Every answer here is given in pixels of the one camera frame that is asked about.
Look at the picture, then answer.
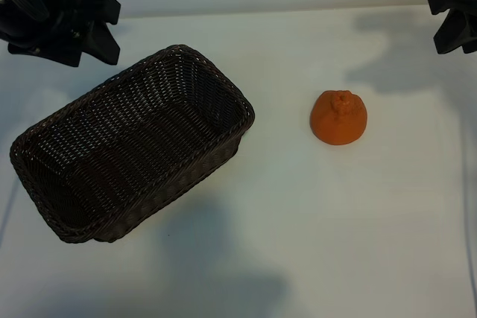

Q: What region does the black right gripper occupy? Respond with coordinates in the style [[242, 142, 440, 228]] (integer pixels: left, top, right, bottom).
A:
[[426, 0, 477, 55]]

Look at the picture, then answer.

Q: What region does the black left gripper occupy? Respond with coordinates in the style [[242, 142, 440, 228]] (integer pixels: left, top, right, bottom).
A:
[[0, 0, 121, 69]]

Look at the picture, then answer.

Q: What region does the dark brown woven basket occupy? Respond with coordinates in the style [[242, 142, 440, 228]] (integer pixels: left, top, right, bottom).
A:
[[9, 44, 256, 244]]

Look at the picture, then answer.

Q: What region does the orange fruit with knobbly stem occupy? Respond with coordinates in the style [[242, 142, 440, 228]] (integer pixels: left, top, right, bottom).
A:
[[309, 89, 369, 146]]

